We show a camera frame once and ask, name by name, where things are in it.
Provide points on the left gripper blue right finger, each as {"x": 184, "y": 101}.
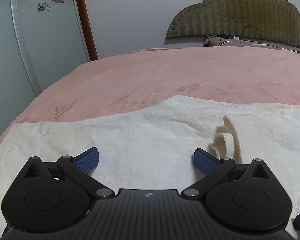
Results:
{"x": 204, "y": 161}

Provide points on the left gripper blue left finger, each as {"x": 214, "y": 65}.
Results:
{"x": 87, "y": 161}

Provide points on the white textured pants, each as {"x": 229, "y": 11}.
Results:
{"x": 153, "y": 148}

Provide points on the pink bed blanket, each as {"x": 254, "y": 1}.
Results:
{"x": 131, "y": 82}

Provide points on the striped brown pillow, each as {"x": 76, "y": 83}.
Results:
{"x": 215, "y": 41}

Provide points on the glass wardrobe sliding door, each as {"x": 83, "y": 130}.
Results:
{"x": 41, "y": 41}

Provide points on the olive quilted headboard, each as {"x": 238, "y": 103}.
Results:
{"x": 272, "y": 20}

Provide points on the brown wooden door frame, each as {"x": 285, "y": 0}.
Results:
{"x": 86, "y": 30}

